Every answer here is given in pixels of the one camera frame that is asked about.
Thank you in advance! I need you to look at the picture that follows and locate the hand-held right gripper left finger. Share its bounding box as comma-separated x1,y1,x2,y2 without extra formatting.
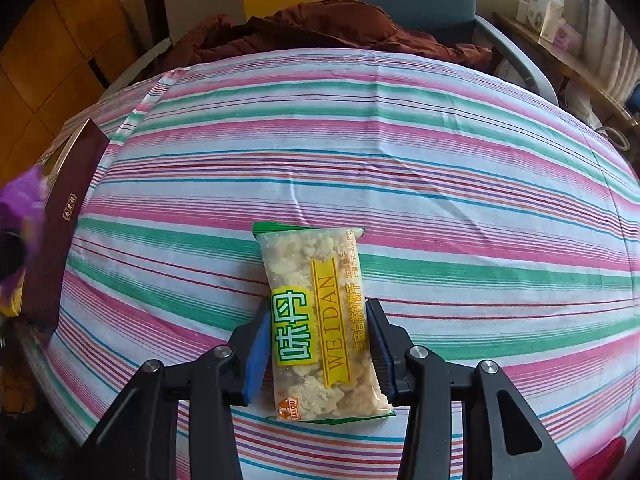
79,299,275,480

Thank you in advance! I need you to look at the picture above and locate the pink box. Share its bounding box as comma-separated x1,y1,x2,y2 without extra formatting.
552,17,583,56

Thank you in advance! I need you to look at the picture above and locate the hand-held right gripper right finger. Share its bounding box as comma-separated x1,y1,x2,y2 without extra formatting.
365,298,577,480

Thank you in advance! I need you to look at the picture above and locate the gold tin box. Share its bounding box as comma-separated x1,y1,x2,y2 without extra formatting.
10,117,111,333

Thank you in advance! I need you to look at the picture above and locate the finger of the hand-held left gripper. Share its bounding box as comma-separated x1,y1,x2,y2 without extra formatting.
0,230,25,282

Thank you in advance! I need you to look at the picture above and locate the purple soft object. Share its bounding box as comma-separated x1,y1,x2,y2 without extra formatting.
0,165,48,291

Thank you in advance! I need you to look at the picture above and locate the dark red garment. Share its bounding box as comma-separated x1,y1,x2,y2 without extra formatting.
155,2,493,73

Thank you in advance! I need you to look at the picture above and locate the large white carton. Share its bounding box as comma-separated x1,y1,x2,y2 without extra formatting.
530,0,566,43

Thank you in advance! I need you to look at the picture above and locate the grey yellow blue chair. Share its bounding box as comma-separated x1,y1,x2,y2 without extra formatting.
100,0,558,106

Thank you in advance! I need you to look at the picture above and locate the wooden wardrobe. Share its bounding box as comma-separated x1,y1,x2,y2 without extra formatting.
0,0,146,161

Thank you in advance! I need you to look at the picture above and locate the yellow snack packet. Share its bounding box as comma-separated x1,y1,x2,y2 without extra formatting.
251,221,396,423

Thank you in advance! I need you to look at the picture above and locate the striped tablecloth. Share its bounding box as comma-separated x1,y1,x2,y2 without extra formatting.
37,47,640,480

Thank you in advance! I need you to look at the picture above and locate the wooden side desk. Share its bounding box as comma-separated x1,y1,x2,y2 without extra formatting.
492,10,640,128

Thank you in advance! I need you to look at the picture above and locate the red cloth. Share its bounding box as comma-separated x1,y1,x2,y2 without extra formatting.
575,436,627,480

